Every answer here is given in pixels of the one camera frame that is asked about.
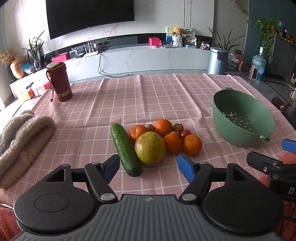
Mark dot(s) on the trailing pothos plant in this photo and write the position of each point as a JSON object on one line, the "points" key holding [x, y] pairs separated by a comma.
{"points": [[267, 32]]}

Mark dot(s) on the pink storage box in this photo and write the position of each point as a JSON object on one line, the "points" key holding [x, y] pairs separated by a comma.
{"points": [[42, 87]]}

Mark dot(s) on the black and white cow figurine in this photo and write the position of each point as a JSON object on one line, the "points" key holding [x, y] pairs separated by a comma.
{"points": [[204, 45]]}

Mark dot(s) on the orange cardboard box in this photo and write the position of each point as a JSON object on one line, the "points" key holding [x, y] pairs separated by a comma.
{"points": [[28, 93]]}

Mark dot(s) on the black television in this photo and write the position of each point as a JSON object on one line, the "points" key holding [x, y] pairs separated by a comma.
{"points": [[87, 16]]}

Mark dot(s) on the grey sideboard cabinet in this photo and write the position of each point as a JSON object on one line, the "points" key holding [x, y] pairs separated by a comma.
{"points": [[281, 58]]}

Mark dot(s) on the round decorative fan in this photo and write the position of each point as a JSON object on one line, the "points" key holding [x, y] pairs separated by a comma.
{"points": [[190, 34]]}

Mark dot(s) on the green plant in glass vase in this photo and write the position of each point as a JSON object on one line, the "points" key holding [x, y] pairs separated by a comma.
{"points": [[35, 49]]}

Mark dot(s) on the small red tomato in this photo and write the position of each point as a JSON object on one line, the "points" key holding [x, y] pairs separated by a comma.
{"points": [[186, 133]]}

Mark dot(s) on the blue water jug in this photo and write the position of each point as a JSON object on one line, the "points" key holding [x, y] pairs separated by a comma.
{"points": [[258, 63]]}

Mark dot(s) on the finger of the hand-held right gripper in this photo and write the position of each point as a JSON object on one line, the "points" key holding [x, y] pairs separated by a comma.
{"points": [[289, 145], [261, 160]]}

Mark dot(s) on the brown teddy bear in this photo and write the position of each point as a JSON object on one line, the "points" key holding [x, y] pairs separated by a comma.
{"points": [[177, 31]]}

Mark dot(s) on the dark red tumbler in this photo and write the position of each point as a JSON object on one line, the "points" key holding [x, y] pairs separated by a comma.
{"points": [[60, 82]]}

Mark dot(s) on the pink checked tablecloth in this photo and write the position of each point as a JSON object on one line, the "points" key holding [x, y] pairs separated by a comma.
{"points": [[143, 102]]}

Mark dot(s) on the orange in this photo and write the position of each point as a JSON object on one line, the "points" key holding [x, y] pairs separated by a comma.
{"points": [[138, 132], [163, 127], [192, 145], [172, 143]]}

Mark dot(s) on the blue tissue box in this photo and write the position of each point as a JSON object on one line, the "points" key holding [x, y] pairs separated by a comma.
{"points": [[190, 46]]}

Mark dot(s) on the silver pedal trash can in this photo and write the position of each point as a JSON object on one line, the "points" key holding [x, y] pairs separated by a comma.
{"points": [[217, 61]]}

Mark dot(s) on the red box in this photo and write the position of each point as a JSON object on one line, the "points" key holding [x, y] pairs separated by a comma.
{"points": [[154, 42]]}

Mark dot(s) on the long-leaf potted plant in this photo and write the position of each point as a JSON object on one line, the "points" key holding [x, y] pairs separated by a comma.
{"points": [[225, 39]]}

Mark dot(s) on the brown longan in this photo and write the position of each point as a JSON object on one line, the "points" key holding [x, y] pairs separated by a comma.
{"points": [[175, 133], [150, 127], [178, 127]]}

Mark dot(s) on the orange vase with dried flowers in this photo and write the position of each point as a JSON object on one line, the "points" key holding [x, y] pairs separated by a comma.
{"points": [[16, 68]]}

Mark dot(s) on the small white desk device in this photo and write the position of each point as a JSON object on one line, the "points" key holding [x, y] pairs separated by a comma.
{"points": [[74, 54]]}

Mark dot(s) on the green colander bowl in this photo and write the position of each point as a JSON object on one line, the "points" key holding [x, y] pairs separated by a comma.
{"points": [[240, 125]]}

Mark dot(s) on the beige fuzzy cloth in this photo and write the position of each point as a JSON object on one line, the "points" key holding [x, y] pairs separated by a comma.
{"points": [[23, 143]]}

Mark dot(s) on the white marble TV cabinet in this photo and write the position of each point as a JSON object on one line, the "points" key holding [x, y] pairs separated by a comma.
{"points": [[150, 59]]}

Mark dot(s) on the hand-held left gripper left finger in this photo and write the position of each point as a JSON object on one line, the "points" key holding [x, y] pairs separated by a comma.
{"points": [[112, 167]]}

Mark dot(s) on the brown shoe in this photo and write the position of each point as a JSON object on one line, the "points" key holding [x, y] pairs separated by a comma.
{"points": [[279, 104]]}

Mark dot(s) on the pink-red flat box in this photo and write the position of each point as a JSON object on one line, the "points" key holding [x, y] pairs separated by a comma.
{"points": [[60, 57]]}

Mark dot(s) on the blue picture card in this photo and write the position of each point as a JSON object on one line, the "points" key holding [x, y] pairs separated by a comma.
{"points": [[169, 34]]}

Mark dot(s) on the white plastic bag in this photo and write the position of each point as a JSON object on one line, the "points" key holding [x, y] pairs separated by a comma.
{"points": [[232, 62]]}

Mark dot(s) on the white router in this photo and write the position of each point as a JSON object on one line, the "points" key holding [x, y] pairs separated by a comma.
{"points": [[90, 52]]}

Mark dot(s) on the reddish textured cloth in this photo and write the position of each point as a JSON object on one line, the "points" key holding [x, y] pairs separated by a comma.
{"points": [[9, 220]]}

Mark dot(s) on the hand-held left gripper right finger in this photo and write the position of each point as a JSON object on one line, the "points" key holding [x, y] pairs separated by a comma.
{"points": [[186, 168]]}

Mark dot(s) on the green cucumber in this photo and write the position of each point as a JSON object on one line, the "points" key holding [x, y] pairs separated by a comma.
{"points": [[125, 150]]}

